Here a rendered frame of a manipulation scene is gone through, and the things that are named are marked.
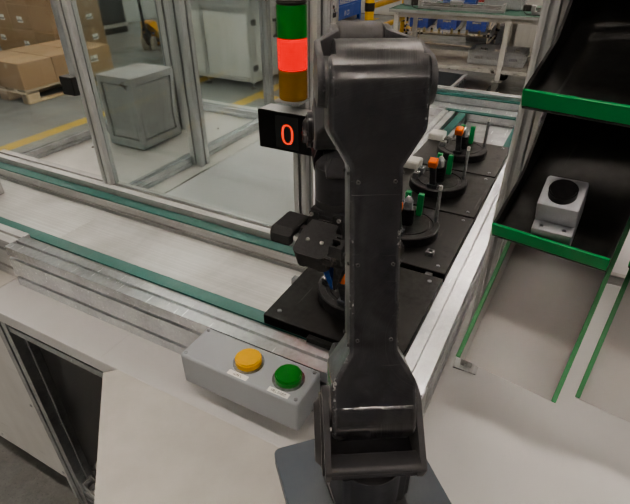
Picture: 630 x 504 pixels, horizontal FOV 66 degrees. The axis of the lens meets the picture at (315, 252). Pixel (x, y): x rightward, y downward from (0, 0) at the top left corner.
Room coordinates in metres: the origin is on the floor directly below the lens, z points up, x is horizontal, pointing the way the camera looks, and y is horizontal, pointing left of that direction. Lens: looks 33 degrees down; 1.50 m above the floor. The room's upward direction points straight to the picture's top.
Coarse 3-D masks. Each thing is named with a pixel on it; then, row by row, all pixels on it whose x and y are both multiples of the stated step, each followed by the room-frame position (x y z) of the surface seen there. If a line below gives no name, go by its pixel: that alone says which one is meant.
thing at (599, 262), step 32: (544, 128) 0.61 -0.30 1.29; (576, 128) 0.66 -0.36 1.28; (608, 128) 0.64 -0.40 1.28; (544, 160) 0.61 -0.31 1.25; (576, 160) 0.60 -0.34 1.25; (608, 160) 0.59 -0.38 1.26; (512, 192) 0.55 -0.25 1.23; (608, 192) 0.54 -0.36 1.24; (512, 224) 0.53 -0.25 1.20; (608, 224) 0.50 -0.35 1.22; (576, 256) 0.46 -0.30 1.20; (608, 256) 0.44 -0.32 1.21
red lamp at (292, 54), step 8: (280, 40) 0.85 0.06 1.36; (288, 40) 0.85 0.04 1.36; (296, 40) 0.85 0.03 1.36; (304, 40) 0.86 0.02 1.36; (280, 48) 0.85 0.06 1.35; (288, 48) 0.84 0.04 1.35; (296, 48) 0.85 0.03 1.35; (304, 48) 0.86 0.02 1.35; (280, 56) 0.85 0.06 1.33; (288, 56) 0.84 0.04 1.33; (296, 56) 0.85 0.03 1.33; (304, 56) 0.85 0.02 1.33; (280, 64) 0.85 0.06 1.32; (288, 64) 0.84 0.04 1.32; (296, 64) 0.85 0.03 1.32; (304, 64) 0.85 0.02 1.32
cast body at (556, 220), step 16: (544, 192) 0.50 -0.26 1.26; (560, 192) 0.48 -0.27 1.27; (576, 192) 0.48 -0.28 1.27; (544, 208) 0.48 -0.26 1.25; (560, 208) 0.47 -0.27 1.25; (576, 208) 0.47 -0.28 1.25; (544, 224) 0.49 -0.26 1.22; (560, 224) 0.48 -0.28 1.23; (576, 224) 0.47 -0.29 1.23; (560, 240) 0.47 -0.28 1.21
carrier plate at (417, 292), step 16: (304, 272) 0.75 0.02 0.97; (320, 272) 0.75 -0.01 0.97; (400, 272) 0.75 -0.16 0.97; (416, 272) 0.75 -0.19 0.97; (288, 288) 0.70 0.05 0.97; (304, 288) 0.70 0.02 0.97; (400, 288) 0.70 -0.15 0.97; (416, 288) 0.70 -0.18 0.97; (432, 288) 0.70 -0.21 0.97; (288, 304) 0.65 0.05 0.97; (304, 304) 0.65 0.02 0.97; (320, 304) 0.65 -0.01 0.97; (400, 304) 0.65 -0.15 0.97; (416, 304) 0.65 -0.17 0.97; (272, 320) 0.62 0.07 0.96; (288, 320) 0.61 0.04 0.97; (304, 320) 0.61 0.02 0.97; (320, 320) 0.61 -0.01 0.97; (336, 320) 0.61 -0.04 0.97; (400, 320) 0.61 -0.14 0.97; (416, 320) 0.61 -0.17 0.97; (304, 336) 0.59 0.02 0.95; (320, 336) 0.58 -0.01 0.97; (336, 336) 0.57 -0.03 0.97; (400, 336) 0.57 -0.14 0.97
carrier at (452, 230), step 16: (416, 208) 0.93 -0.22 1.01; (416, 224) 0.89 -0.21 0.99; (432, 224) 0.89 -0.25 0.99; (448, 224) 0.93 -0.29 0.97; (464, 224) 0.93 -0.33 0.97; (416, 240) 0.83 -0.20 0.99; (432, 240) 0.85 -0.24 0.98; (448, 240) 0.86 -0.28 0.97; (464, 240) 0.88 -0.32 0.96; (416, 256) 0.80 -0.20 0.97; (448, 256) 0.80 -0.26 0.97; (432, 272) 0.75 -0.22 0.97; (448, 272) 0.77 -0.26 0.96
